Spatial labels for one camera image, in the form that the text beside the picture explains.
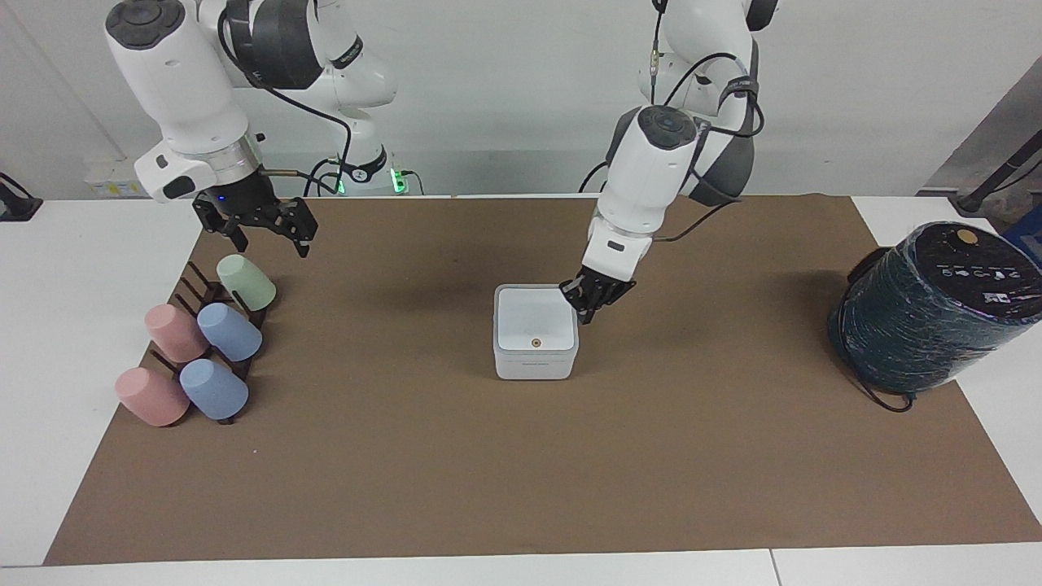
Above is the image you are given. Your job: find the black film-wrapped cylinder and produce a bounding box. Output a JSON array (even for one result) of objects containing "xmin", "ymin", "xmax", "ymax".
[{"xmin": 828, "ymin": 221, "xmax": 1042, "ymax": 396}]

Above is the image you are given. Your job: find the dark brown cup rack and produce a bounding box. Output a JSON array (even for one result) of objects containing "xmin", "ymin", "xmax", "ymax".
[{"xmin": 149, "ymin": 260, "xmax": 278, "ymax": 426}]

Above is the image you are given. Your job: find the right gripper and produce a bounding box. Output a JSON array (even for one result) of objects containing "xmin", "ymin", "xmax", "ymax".
[{"xmin": 192, "ymin": 171, "xmax": 319, "ymax": 259}]

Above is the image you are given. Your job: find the black cable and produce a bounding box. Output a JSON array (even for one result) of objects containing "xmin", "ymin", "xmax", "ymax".
[
  {"xmin": 217, "ymin": 4, "xmax": 356, "ymax": 198},
  {"xmin": 838, "ymin": 358, "xmax": 917, "ymax": 413},
  {"xmin": 580, "ymin": 0, "xmax": 767, "ymax": 243}
]

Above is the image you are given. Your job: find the black stand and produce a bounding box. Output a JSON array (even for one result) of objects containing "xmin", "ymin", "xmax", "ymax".
[
  {"xmin": 0, "ymin": 173, "xmax": 44, "ymax": 222},
  {"xmin": 957, "ymin": 130, "xmax": 1042, "ymax": 215}
]

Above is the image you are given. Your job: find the blue plastic cup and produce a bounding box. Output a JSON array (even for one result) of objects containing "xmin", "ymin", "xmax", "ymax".
[
  {"xmin": 197, "ymin": 303, "xmax": 263, "ymax": 362},
  {"xmin": 179, "ymin": 359, "xmax": 249, "ymax": 421}
]

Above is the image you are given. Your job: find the green plastic cup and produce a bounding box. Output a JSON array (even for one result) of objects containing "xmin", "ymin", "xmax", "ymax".
[{"xmin": 217, "ymin": 254, "xmax": 278, "ymax": 312}]

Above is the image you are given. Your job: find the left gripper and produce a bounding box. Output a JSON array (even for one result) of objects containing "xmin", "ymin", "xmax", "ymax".
[{"xmin": 559, "ymin": 267, "xmax": 637, "ymax": 325}]

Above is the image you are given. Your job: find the pink plastic cup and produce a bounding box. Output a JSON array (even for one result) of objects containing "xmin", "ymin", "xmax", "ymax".
[
  {"xmin": 145, "ymin": 304, "xmax": 210, "ymax": 364},
  {"xmin": 115, "ymin": 367, "xmax": 190, "ymax": 427}
]

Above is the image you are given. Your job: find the white square trash can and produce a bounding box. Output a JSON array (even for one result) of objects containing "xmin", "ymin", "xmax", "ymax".
[{"xmin": 493, "ymin": 284, "xmax": 580, "ymax": 381}]

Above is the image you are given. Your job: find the white wall socket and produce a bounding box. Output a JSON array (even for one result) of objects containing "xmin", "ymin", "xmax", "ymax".
[{"xmin": 85, "ymin": 161, "xmax": 152, "ymax": 199}]

